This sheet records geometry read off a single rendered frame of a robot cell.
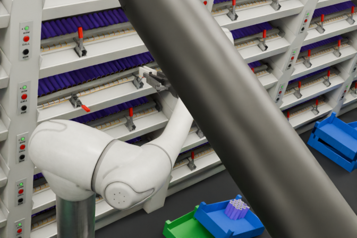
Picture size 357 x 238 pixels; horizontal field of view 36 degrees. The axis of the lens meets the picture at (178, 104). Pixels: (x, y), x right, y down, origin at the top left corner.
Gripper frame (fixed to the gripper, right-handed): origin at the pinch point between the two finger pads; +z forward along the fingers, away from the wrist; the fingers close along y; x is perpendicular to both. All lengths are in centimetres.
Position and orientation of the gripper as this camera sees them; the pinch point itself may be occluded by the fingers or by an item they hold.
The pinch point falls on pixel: (147, 73)
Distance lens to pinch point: 197.5
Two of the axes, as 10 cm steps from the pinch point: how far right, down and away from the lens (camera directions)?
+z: -6.6, -3.2, 6.8
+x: 0.2, -9.1, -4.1
